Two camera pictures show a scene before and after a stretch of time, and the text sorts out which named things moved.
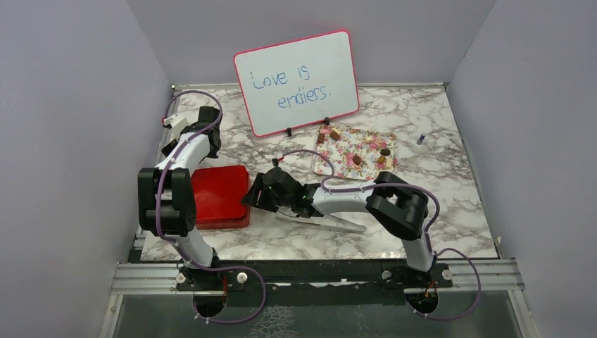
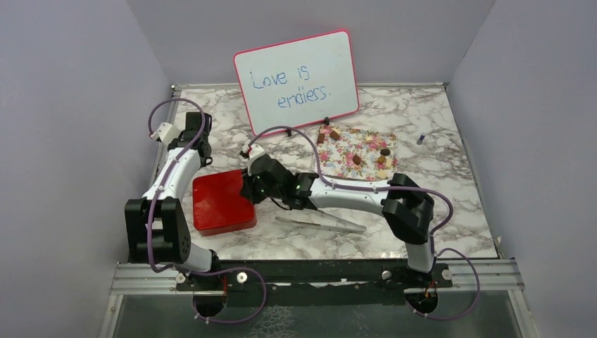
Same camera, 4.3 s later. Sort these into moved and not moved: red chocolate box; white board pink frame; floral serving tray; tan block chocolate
Moved: red chocolate box
Not moved: tan block chocolate; floral serving tray; white board pink frame
